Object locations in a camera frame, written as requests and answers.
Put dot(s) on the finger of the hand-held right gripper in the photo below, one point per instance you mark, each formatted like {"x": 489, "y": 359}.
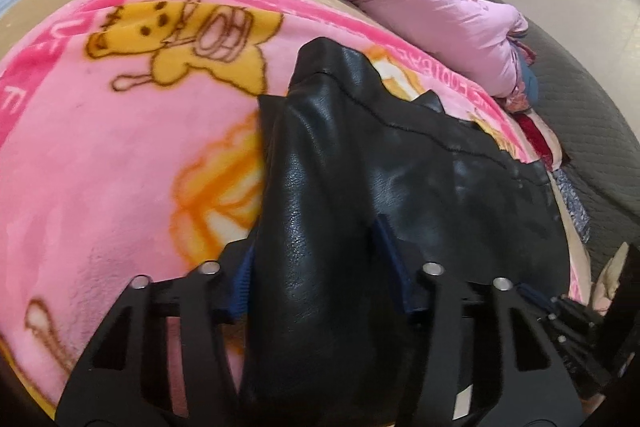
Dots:
{"x": 565, "y": 332}

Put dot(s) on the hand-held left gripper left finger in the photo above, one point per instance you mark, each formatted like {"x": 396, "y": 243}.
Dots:
{"x": 241, "y": 292}

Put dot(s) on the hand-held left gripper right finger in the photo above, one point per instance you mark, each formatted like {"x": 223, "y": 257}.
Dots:
{"x": 397, "y": 267}

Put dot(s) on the black leather jacket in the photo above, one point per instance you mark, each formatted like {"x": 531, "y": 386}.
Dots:
{"x": 340, "y": 187}

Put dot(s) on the cream cloth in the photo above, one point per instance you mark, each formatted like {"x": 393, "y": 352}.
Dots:
{"x": 611, "y": 282}

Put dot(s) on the grey patterned cloth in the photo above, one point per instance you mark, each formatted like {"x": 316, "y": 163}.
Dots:
{"x": 572, "y": 207}

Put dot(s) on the pink printed blanket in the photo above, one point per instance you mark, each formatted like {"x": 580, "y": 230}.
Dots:
{"x": 125, "y": 147}

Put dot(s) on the red cloth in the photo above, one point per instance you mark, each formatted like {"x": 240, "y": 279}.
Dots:
{"x": 537, "y": 137}

